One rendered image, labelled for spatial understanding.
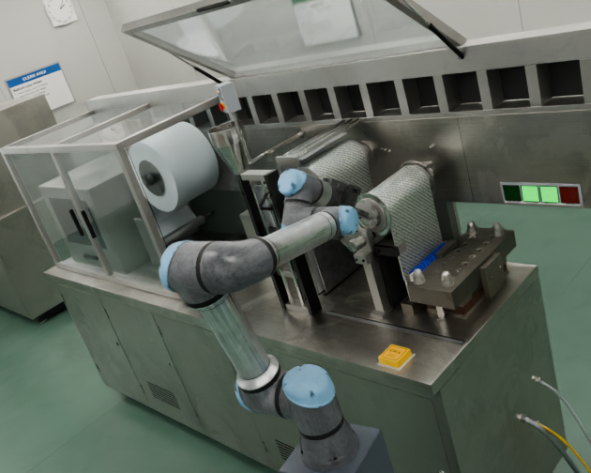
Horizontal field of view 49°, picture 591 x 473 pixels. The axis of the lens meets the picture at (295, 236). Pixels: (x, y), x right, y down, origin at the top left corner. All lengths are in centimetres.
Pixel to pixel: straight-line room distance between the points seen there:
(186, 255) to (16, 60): 605
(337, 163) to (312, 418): 93
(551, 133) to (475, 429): 90
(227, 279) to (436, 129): 106
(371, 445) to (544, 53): 114
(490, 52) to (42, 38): 600
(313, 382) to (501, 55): 106
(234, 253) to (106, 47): 655
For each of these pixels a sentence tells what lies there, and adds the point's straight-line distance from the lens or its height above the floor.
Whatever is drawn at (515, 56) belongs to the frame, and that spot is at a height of 161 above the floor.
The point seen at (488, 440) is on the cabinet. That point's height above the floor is 54.
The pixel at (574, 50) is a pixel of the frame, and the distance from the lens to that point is 192.
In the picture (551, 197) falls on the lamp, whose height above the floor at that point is 118.
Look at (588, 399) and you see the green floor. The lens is 313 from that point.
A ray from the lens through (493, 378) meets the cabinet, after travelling 214.
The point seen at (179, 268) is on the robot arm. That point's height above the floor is 151.
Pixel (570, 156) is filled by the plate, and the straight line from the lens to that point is 202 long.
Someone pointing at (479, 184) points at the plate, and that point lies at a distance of 219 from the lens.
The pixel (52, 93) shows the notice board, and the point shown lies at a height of 150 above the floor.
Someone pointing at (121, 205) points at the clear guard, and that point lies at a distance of 279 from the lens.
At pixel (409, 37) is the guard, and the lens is 210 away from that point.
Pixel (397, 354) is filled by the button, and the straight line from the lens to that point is 194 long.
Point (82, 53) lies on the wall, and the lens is 766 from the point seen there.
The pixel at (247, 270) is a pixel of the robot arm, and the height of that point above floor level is 148.
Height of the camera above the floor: 203
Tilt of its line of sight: 22 degrees down
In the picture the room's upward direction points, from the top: 18 degrees counter-clockwise
